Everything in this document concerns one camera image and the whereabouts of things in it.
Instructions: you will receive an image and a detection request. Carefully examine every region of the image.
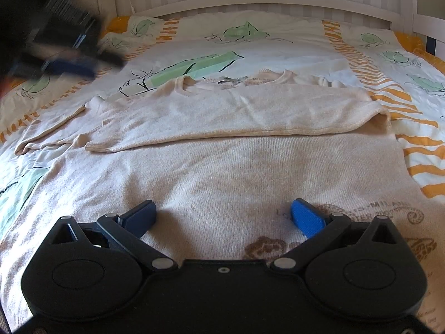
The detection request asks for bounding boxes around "white bed frame post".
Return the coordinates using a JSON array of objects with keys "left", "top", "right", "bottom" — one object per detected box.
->
[{"left": 393, "top": 0, "right": 445, "bottom": 58}]

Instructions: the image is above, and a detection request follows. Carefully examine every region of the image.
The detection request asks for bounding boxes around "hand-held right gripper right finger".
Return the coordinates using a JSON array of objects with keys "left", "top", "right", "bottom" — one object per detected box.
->
[{"left": 270, "top": 198, "right": 408, "bottom": 272}]

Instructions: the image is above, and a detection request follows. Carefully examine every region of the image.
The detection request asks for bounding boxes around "beige knit sweater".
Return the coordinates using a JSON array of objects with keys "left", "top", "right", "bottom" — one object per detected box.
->
[{"left": 0, "top": 70, "right": 445, "bottom": 334}]

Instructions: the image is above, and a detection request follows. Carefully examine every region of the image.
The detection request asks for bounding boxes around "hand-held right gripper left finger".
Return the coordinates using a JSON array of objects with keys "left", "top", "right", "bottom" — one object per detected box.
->
[{"left": 48, "top": 200, "right": 179, "bottom": 273}]

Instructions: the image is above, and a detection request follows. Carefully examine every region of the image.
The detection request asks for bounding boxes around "leaf print bedspread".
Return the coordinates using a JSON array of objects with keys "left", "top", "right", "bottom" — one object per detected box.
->
[{"left": 0, "top": 10, "right": 445, "bottom": 230}]

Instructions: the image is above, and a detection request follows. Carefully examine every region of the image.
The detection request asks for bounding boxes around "white bed headboard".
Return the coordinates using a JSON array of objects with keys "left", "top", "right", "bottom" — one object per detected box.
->
[{"left": 111, "top": 0, "right": 404, "bottom": 30}]

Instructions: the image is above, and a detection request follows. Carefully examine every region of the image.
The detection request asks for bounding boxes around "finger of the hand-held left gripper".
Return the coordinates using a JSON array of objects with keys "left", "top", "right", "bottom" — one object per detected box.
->
[
  {"left": 91, "top": 49, "right": 126, "bottom": 69},
  {"left": 40, "top": 58, "right": 98, "bottom": 79}
]

